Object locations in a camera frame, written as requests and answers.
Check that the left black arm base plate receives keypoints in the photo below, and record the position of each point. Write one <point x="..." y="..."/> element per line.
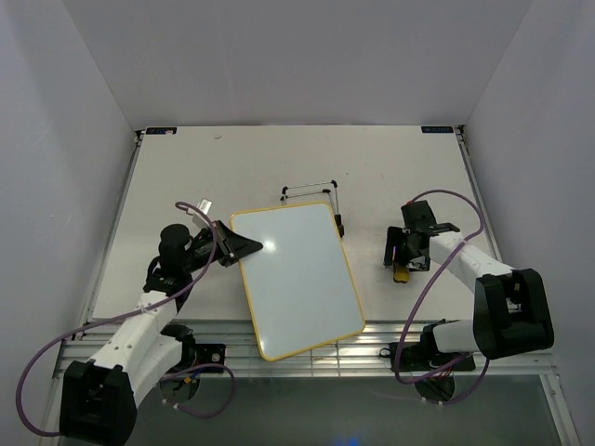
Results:
<point x="199" y="354"/>

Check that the right blue corner label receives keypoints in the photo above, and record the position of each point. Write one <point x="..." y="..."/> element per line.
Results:
<point x="437" y="129"/>

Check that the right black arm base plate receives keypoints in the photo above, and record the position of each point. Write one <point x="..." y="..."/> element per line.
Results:
<point x="413" y="359"/>

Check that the blue corner label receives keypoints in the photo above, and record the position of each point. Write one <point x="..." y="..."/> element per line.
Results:
<point x="161" y="131"/>
<point x="437" y="129"/>

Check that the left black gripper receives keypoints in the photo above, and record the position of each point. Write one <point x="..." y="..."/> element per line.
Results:
<point x="232" y="246"/>

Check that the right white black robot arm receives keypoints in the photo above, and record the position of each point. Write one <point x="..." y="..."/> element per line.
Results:
<point x="510" y="313"/>

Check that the black wire easel stand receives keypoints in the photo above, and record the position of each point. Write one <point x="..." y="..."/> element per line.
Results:
<point x="316" y="192"/>

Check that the yellow black eraser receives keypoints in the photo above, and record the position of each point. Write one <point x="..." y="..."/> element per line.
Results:
<point x="401" y="274"/>

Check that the left blue corner label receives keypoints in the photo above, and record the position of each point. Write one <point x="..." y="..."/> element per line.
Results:
<point x="161" y="131"/>

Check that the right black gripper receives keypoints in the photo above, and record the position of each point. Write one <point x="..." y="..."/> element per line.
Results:
<point x="394" y="238"/>

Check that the yellow framed whiteboard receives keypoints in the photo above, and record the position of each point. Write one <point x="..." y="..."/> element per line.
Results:
<point x="299" y="287"/>

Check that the aluminium rail frame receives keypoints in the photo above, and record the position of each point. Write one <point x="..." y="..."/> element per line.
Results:
<point x="355" y="356"/>

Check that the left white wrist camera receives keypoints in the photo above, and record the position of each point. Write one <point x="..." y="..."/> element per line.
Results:
<point x="198" y="213"/>

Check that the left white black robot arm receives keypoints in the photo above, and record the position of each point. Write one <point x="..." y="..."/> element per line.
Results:
<point x="100" y="397"/>

